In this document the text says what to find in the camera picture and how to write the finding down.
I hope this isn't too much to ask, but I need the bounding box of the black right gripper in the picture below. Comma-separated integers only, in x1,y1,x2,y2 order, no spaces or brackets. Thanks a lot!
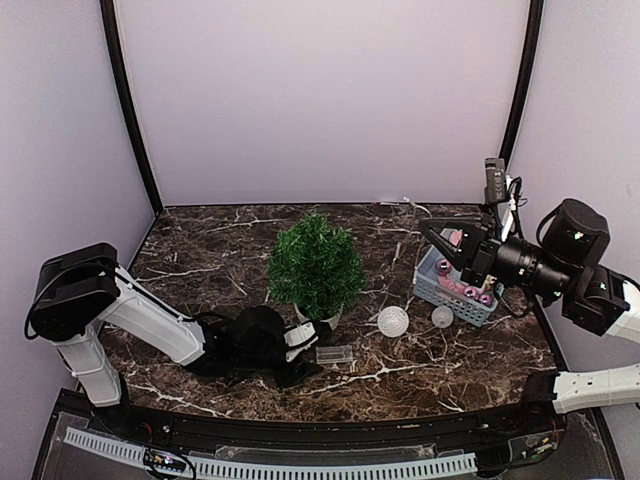
419,211,573,301

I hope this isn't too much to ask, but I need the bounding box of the clear string light garland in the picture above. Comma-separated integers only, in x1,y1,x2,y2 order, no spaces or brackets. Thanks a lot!
314,196,456,365

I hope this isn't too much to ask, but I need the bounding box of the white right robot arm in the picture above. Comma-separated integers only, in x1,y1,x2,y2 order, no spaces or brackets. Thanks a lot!
419,198,639,434

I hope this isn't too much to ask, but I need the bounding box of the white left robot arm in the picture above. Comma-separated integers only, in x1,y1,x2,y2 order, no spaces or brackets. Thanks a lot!
24,243,331,436

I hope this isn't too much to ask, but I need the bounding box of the white tree pot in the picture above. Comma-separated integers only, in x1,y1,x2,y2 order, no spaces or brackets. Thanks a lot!
294,304,343,331

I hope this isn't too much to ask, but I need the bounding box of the small green christmas tree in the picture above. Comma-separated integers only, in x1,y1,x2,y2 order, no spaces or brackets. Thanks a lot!
267,214,366,318

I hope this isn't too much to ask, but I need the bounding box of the pink bow ornament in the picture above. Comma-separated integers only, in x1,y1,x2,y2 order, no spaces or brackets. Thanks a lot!
447,230,464,249

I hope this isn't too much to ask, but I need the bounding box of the blue plastic basket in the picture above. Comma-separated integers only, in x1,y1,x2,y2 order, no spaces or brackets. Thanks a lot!
413,255,498,327

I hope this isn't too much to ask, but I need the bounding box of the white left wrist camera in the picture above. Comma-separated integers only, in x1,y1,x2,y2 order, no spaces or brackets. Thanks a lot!
284,321,318,350

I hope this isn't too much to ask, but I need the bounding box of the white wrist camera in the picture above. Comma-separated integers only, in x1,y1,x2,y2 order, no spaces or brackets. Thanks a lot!
284,321,318,350
484,157,521,241

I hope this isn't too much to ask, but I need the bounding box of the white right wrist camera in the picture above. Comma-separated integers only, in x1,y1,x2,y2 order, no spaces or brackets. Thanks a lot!
484,157,521,241

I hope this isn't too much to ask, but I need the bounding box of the white cable duct strip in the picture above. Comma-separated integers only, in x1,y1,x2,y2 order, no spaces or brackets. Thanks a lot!
63,427,477,480

